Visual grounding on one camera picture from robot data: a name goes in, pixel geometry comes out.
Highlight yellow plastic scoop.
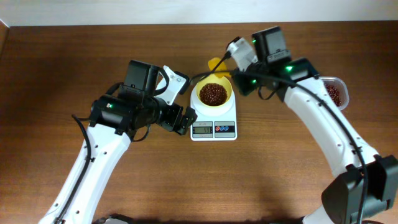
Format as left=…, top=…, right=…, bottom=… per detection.
left=208, top=57, right=231, bottom=78

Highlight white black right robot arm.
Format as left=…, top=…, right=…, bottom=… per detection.
left=226, top=27, right=397, bottom=223

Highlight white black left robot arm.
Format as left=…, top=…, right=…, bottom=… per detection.
left=40, top=60, right=197, bottom=223

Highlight white digital kitchen scale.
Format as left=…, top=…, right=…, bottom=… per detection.
left=190, top=87, right=238, bottom=141

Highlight red beans in bowl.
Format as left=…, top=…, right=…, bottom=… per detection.
left=199, top=83, right=228, bottom=106

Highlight yellow plastic bowl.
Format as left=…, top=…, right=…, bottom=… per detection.
left=195, top=74, right=232, bottom=107

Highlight red azuki beans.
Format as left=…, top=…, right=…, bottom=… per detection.
left=325, top=84, right=341, bottom=106

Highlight clear plastic food container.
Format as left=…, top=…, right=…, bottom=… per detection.
left=320, top=77, right=349, bottom=111

